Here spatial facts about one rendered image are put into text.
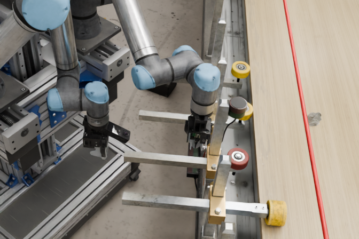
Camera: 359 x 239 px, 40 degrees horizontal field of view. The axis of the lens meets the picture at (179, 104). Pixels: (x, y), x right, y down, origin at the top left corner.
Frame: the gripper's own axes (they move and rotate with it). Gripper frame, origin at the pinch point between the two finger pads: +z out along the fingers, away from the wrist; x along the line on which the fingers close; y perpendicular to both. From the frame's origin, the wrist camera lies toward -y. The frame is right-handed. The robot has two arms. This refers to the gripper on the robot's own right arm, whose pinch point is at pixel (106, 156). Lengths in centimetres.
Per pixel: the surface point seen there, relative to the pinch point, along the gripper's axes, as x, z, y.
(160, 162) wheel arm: 1.5, -1.7, -20.3
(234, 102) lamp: -4, -31, -43
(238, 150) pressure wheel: -2.6, -7.8, -48.5
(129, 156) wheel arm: 1.4, -3.2, -8.8
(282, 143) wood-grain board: -9, -7, -66
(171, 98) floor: -118, 83, -21
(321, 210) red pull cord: 70, -82, -47
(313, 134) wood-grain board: -15, -7, -78
